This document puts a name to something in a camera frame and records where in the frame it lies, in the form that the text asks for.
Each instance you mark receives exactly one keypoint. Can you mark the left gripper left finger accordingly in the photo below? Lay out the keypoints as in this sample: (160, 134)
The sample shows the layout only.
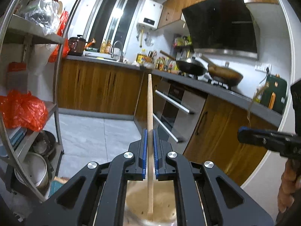
(112, 179)

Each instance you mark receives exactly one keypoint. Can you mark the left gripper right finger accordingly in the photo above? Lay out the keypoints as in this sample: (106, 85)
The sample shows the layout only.
(172, 166)

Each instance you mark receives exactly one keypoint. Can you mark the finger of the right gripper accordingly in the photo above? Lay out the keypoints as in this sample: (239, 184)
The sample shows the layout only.
(258, 136)

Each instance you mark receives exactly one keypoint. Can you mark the wooden chopstick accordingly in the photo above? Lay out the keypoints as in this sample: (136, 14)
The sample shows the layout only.
(150, 150)

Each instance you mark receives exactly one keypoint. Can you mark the wooden kitchen cabinets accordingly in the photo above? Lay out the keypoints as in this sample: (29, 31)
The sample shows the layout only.
(100, 88)

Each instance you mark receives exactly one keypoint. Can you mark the kitchen faucet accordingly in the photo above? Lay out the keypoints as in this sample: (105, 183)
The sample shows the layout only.
(117, 51)

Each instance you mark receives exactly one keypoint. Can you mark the person's right hand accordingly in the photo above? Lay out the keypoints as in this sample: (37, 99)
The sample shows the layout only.
(290, 184)

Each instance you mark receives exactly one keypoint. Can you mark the built-in oven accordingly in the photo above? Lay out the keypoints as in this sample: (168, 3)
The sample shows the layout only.
(177, 109)

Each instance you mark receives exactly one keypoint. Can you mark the brown frying pan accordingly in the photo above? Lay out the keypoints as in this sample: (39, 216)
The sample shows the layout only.
(222, 74)

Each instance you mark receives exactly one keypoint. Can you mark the steel pot on shelf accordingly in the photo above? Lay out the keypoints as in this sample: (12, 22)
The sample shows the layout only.
(39, 169)

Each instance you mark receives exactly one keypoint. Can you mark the black wok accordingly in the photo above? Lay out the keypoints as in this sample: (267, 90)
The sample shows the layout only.
(188, 65)

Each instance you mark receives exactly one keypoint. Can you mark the yellow oil bottle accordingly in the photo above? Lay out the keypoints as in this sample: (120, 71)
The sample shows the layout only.
(141, 56)

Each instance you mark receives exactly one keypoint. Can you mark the black range hood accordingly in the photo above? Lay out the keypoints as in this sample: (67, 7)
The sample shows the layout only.
(223, 27)

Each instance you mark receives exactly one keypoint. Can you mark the red plastic bag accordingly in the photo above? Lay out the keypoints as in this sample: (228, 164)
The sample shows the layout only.
(23, 110)

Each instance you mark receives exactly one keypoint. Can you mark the red rice cooker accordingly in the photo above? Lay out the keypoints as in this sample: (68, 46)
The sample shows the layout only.
(76, 45)

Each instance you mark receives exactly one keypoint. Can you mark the white water heater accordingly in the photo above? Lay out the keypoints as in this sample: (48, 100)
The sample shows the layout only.
(150, 14)

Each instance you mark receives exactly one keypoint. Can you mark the clear plastic bag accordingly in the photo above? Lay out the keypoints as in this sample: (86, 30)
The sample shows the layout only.
(44, 13)

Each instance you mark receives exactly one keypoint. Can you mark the steel storage shelf rack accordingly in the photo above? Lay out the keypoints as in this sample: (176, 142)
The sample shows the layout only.
(30, 62)

